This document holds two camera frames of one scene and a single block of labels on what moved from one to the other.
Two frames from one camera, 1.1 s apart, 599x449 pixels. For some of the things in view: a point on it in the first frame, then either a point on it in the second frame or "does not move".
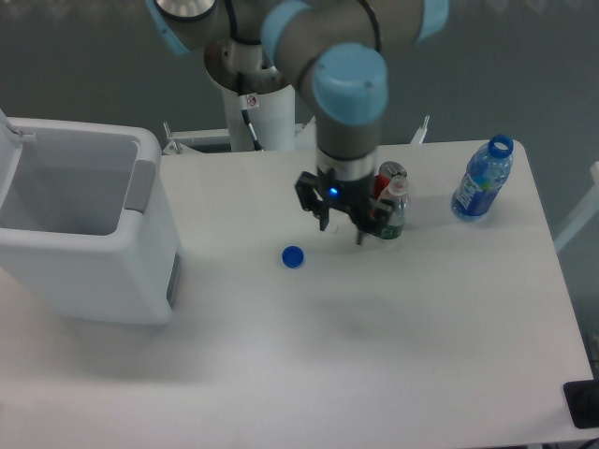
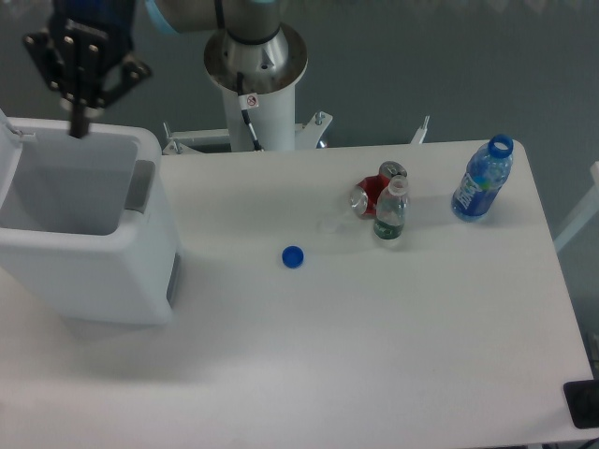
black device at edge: [582, 400] does not move
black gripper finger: [378, 211] → [133, 72]
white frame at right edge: [587, 214] does not move
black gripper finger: [309, 189] → [65, 62]
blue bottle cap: [292, 256] does not move
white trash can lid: [11, 144] does not move
